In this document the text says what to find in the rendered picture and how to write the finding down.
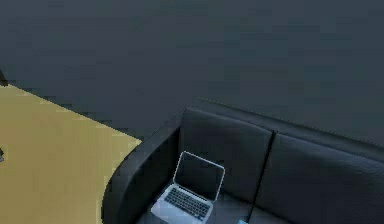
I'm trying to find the white laptop with black keyboard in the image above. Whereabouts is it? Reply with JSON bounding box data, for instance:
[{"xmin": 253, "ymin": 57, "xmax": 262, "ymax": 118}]
[{"xmin": 150, "ymin": 150, "xmax": 226, "ymax": 224}]

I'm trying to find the black leather sofa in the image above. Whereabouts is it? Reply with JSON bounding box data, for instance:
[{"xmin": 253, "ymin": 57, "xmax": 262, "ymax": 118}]
[{"xmin": 101, "ymin": 98, "xmax": 384, "ymax": 224}]

